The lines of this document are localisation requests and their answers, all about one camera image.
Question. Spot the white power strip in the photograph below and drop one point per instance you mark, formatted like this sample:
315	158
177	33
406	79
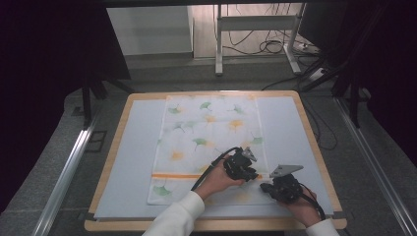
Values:
317	73

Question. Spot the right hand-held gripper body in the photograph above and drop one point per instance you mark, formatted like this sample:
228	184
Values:
285	187

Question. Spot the dark curtain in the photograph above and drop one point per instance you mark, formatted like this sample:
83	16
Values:
393	65
39	82

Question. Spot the white metal desk frame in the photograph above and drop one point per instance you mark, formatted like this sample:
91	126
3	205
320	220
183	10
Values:
255	23

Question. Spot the wooden table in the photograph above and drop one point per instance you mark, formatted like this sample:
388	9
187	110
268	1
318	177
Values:
108	164

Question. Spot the black metal stand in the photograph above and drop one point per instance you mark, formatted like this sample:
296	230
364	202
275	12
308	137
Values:
352	82
90	95

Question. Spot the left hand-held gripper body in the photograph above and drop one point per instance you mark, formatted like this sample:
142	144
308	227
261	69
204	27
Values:
237	164

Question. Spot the white ginkgo leaf print cloth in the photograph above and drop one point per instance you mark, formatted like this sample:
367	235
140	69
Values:
209	137

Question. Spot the white cabinet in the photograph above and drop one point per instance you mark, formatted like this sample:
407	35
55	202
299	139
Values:
149	29

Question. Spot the black floor socket cover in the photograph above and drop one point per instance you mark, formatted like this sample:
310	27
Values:
96	141

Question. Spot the aluminium floor rail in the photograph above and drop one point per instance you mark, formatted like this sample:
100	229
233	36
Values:
62	183
377	164

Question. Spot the person's right hand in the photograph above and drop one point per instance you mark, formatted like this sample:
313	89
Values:
303	209

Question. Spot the person's left hand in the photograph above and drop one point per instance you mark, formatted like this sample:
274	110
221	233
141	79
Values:
218	180

